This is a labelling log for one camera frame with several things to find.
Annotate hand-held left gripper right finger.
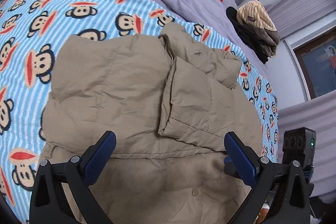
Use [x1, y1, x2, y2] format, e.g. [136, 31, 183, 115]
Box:
[224, 131, 311, 224]

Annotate beige striped knit garment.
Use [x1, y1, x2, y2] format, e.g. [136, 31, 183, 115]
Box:
[236, 0, 278, 32]

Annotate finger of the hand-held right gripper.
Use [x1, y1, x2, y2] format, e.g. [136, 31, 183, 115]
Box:
[223, 156, 240, 179]

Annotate purple pleated curtain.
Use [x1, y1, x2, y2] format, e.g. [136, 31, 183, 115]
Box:
[265, 0, 336, 33]
[278, 97, 336, 199]

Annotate grey-brown fleece garment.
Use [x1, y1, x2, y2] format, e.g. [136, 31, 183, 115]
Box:
[244, 25, 281, 58]

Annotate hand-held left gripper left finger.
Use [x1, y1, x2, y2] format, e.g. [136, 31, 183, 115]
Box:
[29, 131, 117, 224]

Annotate beige puffer jacket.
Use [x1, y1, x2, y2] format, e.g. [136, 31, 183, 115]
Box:
[41, 22, 264, 224]

